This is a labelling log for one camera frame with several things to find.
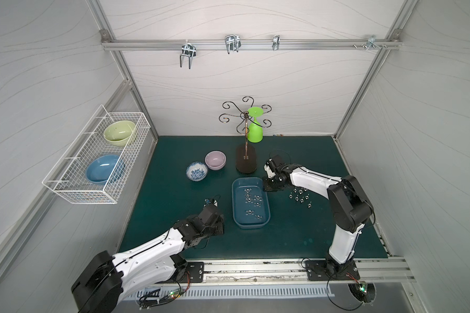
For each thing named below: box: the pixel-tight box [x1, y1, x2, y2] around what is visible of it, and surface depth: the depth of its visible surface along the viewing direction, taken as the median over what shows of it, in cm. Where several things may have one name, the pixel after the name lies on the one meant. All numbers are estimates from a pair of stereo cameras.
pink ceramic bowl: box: [204, 150, 227, 171], surface depth 106 cm
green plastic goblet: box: [247, 106, 265, 144], surface depth 92 cm
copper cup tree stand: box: [218, 96, 273, 174], surface depth 92 cm
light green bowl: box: [103, 119, 136, 147], surface depth 75 cm
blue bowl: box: [85, 153, 126, 185], surface depth 65 cm
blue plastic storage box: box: [231, 176, 271, 229], surface depth 92 cm
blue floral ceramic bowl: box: [186, 161, 209, 182], surface depth 103 cm
